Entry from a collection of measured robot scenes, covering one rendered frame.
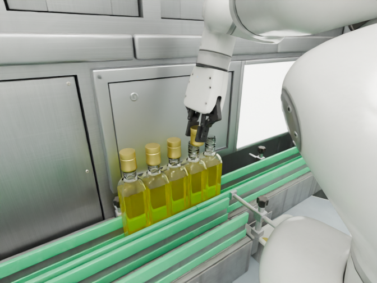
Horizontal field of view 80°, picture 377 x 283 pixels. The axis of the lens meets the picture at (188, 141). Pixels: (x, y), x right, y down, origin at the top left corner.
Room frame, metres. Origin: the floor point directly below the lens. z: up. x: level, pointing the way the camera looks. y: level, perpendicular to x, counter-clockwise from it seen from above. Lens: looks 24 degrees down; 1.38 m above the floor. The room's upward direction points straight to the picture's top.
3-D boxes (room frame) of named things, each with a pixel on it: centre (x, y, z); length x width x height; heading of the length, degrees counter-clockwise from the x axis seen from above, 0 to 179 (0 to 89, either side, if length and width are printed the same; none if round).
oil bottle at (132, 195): (0.44, 0.13, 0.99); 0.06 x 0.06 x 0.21; 33
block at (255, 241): (0.50, -0.17, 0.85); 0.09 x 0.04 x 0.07; 33
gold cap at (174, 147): (0.50, 0.04, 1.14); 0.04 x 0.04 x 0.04
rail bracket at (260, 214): (0.49, -0.18, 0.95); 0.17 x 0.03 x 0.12; 33
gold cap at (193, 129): (0.52, -0.02, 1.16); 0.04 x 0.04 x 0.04
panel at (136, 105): (0.78, -0.15, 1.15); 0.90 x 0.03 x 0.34; 123
